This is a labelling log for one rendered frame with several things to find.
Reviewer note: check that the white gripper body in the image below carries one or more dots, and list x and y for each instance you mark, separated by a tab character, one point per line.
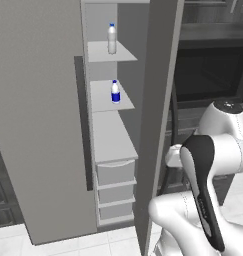
173	156

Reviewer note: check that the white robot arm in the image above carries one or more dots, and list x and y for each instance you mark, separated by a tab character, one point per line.
226	150

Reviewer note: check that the large grey freezer drawer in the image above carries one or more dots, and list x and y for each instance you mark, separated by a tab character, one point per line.
113	146

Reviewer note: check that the small grey freezer drawer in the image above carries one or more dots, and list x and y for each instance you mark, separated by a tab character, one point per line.
115	210
115	193

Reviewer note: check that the grey freezer shelf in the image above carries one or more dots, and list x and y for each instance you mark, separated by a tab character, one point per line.
108	52
103	98

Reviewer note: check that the grey freezer door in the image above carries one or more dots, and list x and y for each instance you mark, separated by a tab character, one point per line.
36	116

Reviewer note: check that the grey fridge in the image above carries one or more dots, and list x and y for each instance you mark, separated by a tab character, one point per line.
153	100

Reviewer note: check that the water bottle with blue label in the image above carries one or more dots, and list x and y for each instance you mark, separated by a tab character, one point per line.
115	94

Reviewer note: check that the black built-in oven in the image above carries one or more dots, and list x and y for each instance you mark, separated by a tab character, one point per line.
209	73

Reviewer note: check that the clear water bottle blue cap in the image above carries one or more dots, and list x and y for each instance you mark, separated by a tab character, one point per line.
112	38

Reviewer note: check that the dark base cupboards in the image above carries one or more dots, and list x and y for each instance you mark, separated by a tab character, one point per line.
3	196

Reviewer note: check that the dark wall cupboards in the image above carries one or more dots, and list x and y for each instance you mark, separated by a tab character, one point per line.
213	23

